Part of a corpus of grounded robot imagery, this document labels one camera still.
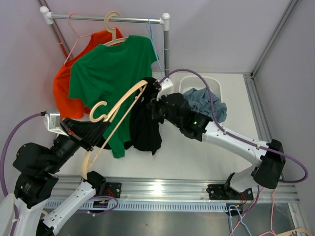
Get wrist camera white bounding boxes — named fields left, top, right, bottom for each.
left=44, top=108, right=66, bottom=135
left=157, top=77, right=173, bottom=100

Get blue hanger on floor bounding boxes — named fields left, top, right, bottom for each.
left=228, top=205, right=254, bottom=236

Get metal clothes rack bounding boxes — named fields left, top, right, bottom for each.
left=39, top=6, right=170, bottom=74

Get black t shirt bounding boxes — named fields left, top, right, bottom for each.
left=95, top=77, right=163, bottom=156

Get grey blue t shirt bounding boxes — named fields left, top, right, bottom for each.
left=183, top=88, right=227, bottom=123

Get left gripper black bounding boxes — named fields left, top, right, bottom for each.
left=44, top=116, right=111, bottom=173

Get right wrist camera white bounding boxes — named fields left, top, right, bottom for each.
left=157, top=77, right=173, bottom=100

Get pink hanger on floor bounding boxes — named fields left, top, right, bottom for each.
left=231, top=189, right=278, bottom=236

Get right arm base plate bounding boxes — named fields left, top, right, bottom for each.
left=206, top=184, right=254, bottom=202

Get green t shirt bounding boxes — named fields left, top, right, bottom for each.
left=68, top=35, right=156, bottom=148

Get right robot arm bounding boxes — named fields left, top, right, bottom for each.
left=147, top=93, right=285, bottom=199

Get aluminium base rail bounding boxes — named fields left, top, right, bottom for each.
left=45, top=175, right=300, bottom=212

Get aluminium frame post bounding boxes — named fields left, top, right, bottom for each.
left=251, top=0, right=300, bottom=78

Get beige wooden hanger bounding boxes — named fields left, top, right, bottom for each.
left=81, top=80, right=148, bottom=179
left=102, top=11, right=129, bottom=47

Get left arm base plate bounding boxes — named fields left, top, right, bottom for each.
left=104, top=182, right=122, bottom=199

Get pink wire hanger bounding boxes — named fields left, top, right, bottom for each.
left=63, top=12, right=92, bottom=65

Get orange t shirt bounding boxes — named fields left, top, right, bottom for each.
left=53, top=28, right=124, bottom=119

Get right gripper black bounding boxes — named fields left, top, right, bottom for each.
left=145, top=91, right=182, bottom=129

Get white plastic basket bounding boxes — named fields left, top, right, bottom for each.
left=179, top=75, right=221, bottom=100

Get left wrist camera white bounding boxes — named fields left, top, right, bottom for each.
left=44, top=108, right=66, bottom=135

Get blue wire hanger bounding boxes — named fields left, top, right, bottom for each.
left=146, top=17, right=163, bottom=75

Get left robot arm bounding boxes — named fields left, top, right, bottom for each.
left=13, top=118, right=110, bottom=236

